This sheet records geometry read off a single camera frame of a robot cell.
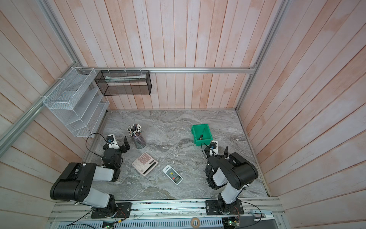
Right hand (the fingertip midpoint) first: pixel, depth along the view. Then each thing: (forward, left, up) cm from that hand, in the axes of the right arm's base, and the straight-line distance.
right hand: (221, 145), depth 88 cm
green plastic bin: (+18, +13, -9) cm, 24 cm away
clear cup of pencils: (+3, +53, +9) cm, 54 cm away
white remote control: (-17, +30, -7) cm, 35 cm away
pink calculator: (-10, +48, -7) cm, 50 cm away
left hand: (+2, +65, +1) cm, 65 cm away
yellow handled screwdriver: (+12, +11, -9) cm, 19 cm away
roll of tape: (-40, +16, -9) cm, 44 cm away
